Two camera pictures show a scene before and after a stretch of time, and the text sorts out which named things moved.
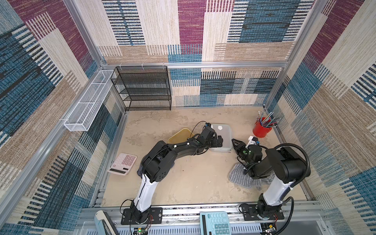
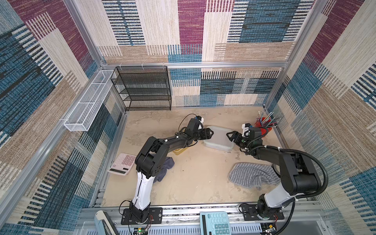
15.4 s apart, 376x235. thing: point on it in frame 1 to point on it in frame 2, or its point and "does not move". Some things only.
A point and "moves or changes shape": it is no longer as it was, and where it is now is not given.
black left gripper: x=216 y=141 to x=209 y=133
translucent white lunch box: x=224 y=130 moves or changes shape
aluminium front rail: x=188 y=214 does not move
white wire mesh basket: x=80 y=118 does not move
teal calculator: x=215 y=223 does not move
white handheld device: x=103 y=224 does not move
